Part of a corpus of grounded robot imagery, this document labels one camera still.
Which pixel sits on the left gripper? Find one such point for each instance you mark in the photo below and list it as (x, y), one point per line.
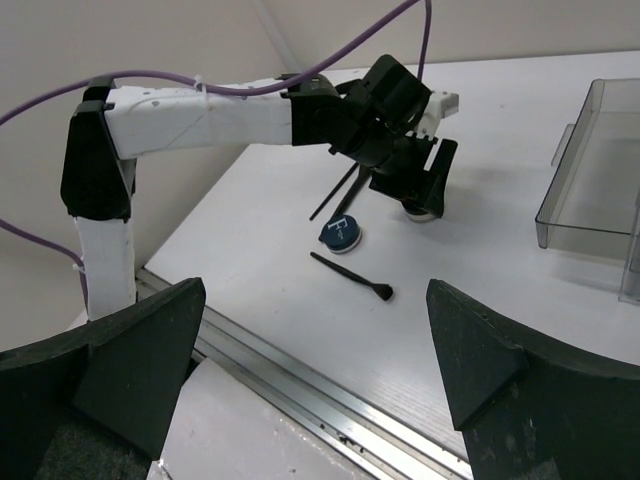
(398, 171)

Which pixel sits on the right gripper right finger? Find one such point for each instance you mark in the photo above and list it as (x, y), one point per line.
(530, 406)

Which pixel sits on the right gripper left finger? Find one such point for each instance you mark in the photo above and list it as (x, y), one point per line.
(97, 401)

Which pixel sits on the black lid cosmetic jar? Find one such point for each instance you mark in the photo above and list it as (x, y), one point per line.
(419, 216)

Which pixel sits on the clear acrylic makeup organizer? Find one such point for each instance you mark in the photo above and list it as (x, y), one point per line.
(630, 288)

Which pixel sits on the clear organizer drawer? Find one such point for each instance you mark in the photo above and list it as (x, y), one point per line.
(590, 205)

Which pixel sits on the black powder brush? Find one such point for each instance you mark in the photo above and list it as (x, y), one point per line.
(363, 176)

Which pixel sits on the thin black eyeliner pencil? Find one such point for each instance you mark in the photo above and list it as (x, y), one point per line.
(333, 191)

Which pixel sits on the blue lid compact jar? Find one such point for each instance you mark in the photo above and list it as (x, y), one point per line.
(341, 234)

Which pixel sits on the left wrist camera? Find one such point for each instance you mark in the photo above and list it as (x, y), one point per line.
(441, 105)

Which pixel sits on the aluminium front rail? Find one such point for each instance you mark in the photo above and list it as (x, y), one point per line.
(358, 372)

